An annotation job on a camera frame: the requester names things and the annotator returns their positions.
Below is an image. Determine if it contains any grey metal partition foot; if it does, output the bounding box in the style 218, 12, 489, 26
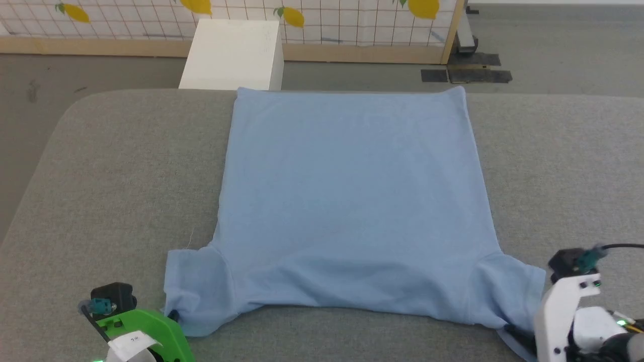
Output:
454, 4, 479, 55

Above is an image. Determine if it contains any light blue polo shirt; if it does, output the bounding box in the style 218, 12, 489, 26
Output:
162, 86, 547, 362

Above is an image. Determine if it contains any white box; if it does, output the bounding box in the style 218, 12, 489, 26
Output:
178, 19, 285, 92

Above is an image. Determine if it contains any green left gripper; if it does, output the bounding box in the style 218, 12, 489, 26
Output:
93, 308, 195, 362

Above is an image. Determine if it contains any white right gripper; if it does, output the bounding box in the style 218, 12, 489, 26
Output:
496, 273, 603, 362

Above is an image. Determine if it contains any white paper label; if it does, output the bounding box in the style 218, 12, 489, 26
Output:
105, 331, 163, 362

